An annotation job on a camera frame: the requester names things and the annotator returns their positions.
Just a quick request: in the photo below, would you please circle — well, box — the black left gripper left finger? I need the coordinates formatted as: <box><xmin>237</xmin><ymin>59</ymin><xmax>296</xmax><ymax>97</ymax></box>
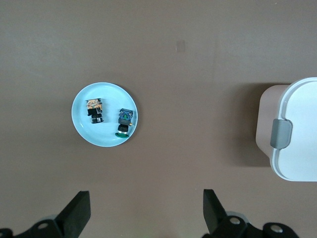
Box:
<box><xmin>0</xmin><ymin>190</ymin><xmax>91</xmax><ymax>238</ymax></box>

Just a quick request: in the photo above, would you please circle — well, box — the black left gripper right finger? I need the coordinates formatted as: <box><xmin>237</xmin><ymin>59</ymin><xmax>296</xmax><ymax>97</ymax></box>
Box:
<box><xmin>203</xmin><ymin>189</ymin><xmax>298</xmax><ymax>238</ymax></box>

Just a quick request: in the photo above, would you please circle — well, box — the orange push-button switch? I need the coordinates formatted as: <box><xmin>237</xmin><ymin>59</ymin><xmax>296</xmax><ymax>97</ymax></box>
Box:
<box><xmin>85</xmin><ymin>98</ymin><xmax>105</xmax><ymax>124</ymax></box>

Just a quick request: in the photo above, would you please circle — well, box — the light blue round plate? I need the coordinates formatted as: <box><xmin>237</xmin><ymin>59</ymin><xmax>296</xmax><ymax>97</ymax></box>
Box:
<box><xmin>71</xmin><ymin>82</ymin><xmax>138</xmax><ymax>147</ymax></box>

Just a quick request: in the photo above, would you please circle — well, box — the white lidded lunch box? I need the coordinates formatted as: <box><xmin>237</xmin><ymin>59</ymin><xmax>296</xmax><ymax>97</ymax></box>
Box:
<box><xmin>255</xmin><ymin>77</ymin><xmax>317</xmax><ymax>183</ymax></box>

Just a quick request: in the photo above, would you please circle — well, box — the green capped push-button switch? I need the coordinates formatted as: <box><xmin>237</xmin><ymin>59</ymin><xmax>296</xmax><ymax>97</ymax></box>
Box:
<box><xmin>114</xmin><ymin>108</ymin><xmax>134</xmax><ymax>137</ymax></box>

